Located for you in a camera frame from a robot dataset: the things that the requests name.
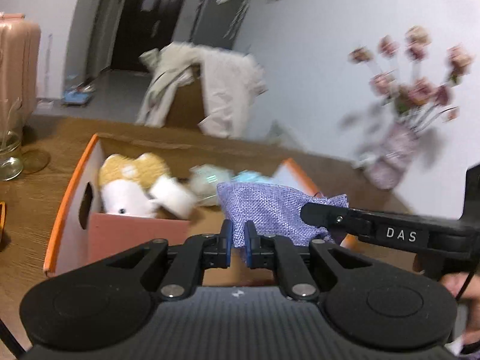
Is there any pink suitcase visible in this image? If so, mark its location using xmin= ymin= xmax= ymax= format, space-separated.
xmin=0 ymin=13 xmax=41 ymax=125

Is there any blue flat object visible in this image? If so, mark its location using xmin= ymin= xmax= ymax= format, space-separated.
xmin=62 ymin=88 xmax=93 ymax=105

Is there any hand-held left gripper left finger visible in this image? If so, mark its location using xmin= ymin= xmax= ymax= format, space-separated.
xmin=89 ymin=220 xmax=234 ymax=301

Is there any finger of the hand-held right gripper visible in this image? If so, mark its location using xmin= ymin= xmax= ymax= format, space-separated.
xmin=300 ymin=202 xmax=361 ymax=238

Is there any purple mesh pouch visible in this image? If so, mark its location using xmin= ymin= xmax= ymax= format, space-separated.
xmin=217 ymin=182 xmax=350 ymax=248

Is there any dried rose bouquet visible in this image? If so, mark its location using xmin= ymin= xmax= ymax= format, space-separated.
xmin=348 ymin=26 xmax=474 ymax=121

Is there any yellow plush toy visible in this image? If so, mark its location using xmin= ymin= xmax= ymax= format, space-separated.
xmin=98 ymin=152 xmax=172 ymax=188

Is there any beige coat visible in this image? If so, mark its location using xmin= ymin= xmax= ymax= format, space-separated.
xmin=135 ymin=42 xmax=268 ymax=139

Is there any clear glass vase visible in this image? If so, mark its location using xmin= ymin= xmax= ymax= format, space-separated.
xmin=0 ymin=131 xmax=24 ymax=181

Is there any brown cardboard box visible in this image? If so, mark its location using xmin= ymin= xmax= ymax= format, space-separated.
xmin=165 ymin=65 xmax=207 ymax=128

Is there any orange cardboard box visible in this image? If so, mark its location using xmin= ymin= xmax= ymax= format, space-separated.
xmin=42 ymin=133 xmax=340 ymax=277

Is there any pink textured vase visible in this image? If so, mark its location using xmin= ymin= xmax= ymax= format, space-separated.
xmin=364 ymin=120 xmax=423 ymax=190

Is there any white umbrella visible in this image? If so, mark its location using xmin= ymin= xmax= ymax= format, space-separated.
xmin=226 ymin=0 xmax=254 ymax=40

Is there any dark entrance door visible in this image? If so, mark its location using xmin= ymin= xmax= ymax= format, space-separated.
xmin=109 ymin=0 xmax=192 ymax=72

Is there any person's right hand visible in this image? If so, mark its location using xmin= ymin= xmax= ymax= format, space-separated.
xmin=441 ymin=272 xmax=480 ymax=302

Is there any pearly white pouch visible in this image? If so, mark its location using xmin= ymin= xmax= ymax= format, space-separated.
xmin=188 ymin=164 xmax=235 ymax=205

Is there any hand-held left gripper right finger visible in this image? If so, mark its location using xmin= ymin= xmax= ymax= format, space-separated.
xmin=244 ymin=220 xmax=380 ymax=302

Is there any blue mushroom plush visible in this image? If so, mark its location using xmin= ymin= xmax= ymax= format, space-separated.
xmin=149 ymin=170 xmax=271 ymax=218

